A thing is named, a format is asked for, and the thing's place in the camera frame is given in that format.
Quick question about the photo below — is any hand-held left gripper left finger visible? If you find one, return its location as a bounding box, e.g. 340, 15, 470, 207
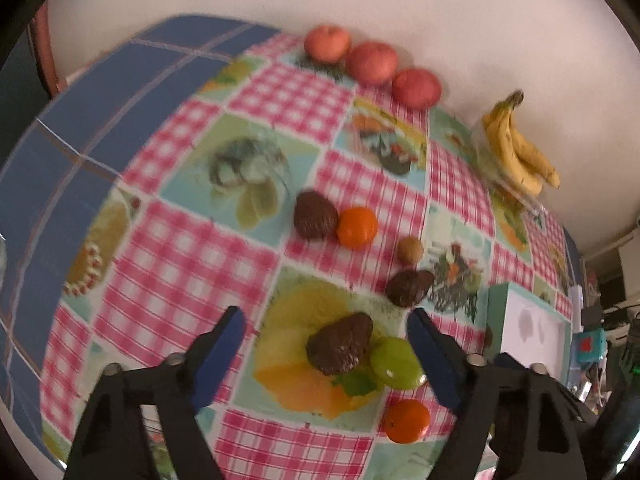
65, 305, 247, 480

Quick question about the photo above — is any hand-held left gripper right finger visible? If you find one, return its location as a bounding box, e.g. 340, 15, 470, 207
406, 307, 589, 480

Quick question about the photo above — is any green round fruit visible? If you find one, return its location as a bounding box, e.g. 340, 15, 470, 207
369, 337, 425, 390

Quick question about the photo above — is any orange mandarin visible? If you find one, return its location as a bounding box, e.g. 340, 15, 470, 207
336, 207, 379, 249
384, 399, 431, 444

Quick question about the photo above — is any brown avocado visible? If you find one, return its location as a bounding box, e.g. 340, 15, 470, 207
385, 269, 436, 308
293, 190, 339, 240
306, 312, 374, 376

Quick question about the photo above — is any white tray with teal rim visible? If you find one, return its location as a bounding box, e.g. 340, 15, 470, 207
484, 281, 575, 386

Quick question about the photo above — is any teal box with red label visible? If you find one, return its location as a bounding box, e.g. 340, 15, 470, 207
575, 327, 607, 362

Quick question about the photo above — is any white power strip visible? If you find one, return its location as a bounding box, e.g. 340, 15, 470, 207
569, 284, 585, 333

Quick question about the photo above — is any checkered fruit print tablecloth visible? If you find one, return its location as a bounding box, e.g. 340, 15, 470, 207
40, 30, 577, 480

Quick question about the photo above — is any small brown kiwi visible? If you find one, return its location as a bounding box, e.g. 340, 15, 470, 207
398, 237, 425, 265

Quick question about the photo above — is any yellow banana bunch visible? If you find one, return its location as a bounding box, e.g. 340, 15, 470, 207
481, 89, 561, 197

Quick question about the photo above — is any red apple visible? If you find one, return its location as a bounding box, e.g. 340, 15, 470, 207
346, 41, 399, 86
391, 68, 443, 109
303, 24, 352, 63

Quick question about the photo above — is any reddish wooden chair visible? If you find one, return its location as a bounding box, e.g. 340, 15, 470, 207
29, 4, 68, 98

